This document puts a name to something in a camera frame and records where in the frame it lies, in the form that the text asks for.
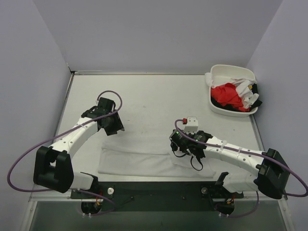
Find white t shirt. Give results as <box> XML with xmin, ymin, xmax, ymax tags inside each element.
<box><xmin>98</xmin><ymin>135</ymin><xmax>216</xmax><ymax>178</ymax></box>

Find white plastic laundry basket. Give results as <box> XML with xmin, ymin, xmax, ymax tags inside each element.
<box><xmin>205</xmin><ymin>64</ymin><xmax>258</xmax><ymax>117</ymax></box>

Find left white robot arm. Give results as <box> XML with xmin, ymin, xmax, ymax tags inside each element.
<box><xmin>33</xmin><ymin>97</ymin><xmax>125</xmax><ymax>198</ymax></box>

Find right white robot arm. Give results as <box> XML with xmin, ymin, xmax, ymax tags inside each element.
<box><xmin>169</xmin><ymin>130</ymin><xmax>290</xmax><ymax>199</ymax></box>

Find red t shirt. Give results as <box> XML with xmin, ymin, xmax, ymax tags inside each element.
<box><xmin>210</xmin><ymin>83</ymin><xmax>250</xmax><ymax>112</ymax></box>

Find white clothes in basket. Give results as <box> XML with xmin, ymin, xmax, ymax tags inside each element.
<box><xmin>205</xmin><ymin>73</ymin><xmax>262</xmax><ymax>113</ymax></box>

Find black t shirt in basket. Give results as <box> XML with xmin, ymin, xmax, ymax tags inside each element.
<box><xmin>211</xmin><ymin>83</ymin><xmax>263</xmax><ymax>113</ymax></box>

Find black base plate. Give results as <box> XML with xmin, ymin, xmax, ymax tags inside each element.
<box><xmin>70</xmin><ymin>181</ymin><xmax>244</xmax><ymax>212</ymax></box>

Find aluminium rail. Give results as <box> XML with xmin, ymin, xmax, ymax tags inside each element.
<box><xmin>28</xmin><ymin>179</ymin><xmax>289</xmax><ymax>203</ymax></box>

